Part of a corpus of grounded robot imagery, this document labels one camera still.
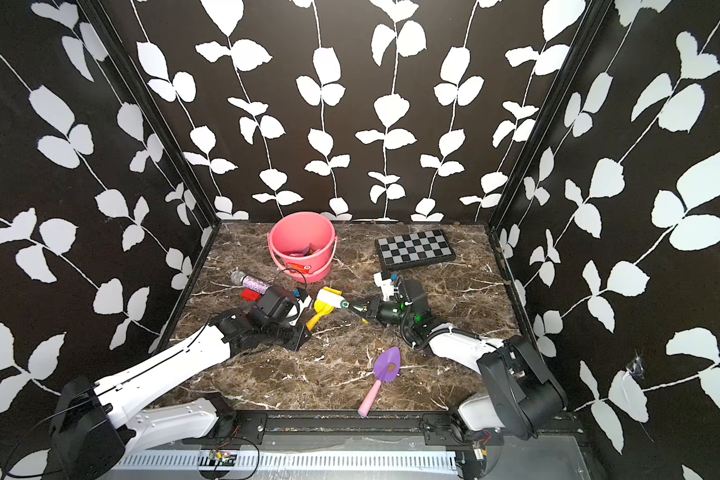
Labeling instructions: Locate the yellow shovel blue tip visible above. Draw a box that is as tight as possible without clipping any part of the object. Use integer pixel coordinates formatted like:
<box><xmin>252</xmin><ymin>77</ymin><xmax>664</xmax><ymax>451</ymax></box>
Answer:
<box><xmin>306</xmin><ymin>299</ymin><xmax>335</xmax><ymax>331</ymax></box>

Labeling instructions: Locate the purple round trowel pink handle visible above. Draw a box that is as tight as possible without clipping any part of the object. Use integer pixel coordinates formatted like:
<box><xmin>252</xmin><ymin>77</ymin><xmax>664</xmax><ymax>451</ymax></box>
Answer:
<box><xmin>357</xmin><ymin>347</ymin><xmax>401</xmax><ymax>418</ymax></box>

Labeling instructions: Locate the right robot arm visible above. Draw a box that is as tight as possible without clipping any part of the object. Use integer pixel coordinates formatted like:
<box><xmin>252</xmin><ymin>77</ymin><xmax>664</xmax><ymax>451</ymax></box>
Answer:
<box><xmin>349</xmin><ymin>276</ymin><xmax>568</xmax><ymax>440</ymax></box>

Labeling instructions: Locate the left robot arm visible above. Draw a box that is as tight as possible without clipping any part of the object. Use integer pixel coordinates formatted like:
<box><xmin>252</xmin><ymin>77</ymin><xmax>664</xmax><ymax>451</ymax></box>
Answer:
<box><xmin>38</xmin><ymin>285</ymin><xmax>312</xmax><ymax>479</ymax></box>

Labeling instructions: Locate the pink plastic bucket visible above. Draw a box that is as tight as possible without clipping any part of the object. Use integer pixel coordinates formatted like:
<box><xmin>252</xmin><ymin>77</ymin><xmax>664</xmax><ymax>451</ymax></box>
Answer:
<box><xmin>267</xmin><ymin>212</ymin><xmax>338</xmax><ymax>283</ymax></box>

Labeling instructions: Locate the red small block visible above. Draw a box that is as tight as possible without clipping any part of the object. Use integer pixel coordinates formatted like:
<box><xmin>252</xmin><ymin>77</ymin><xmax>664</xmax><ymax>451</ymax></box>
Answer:
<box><xmin>241</xmin><ymin>288</ymin><xmax>261</xmax><ymax>302</ymax></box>

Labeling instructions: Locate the purple glitter microphone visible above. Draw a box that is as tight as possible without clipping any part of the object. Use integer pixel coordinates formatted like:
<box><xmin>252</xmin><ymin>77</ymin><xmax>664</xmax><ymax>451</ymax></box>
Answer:
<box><xmin>230</xmin><ymin>270</ymin><xmax>271</xmax><ymax>295</ymax></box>

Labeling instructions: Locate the black white checkerboard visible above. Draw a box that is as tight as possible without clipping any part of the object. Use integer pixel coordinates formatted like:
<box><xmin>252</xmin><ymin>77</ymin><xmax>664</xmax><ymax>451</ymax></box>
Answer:
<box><xmin>374</xmin><ymin>229</ymin><xmax>456</xmax><ymax>271</ymax></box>

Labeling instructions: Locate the small circuit board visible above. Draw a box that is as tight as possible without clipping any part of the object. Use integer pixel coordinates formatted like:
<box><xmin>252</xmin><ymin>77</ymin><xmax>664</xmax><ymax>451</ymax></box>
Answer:
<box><xmin>198</xmin><ymin>450</ymin><xmax>237</xmax><ymax>471</ymax></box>

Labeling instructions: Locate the black front rail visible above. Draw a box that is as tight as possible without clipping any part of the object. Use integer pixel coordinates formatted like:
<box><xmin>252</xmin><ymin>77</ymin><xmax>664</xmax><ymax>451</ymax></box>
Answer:
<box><xmin>215</xmin><ymin>409</ymin><xmax>583</xmax><ymax>448</ymax></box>

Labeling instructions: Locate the white slotted cable duct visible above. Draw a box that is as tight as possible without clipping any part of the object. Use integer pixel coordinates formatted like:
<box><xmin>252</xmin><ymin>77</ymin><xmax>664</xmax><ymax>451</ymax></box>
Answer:
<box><xmin>115</xmin><ymin>449</ymin><xmax>457</xmax><ymax>474</ymax></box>

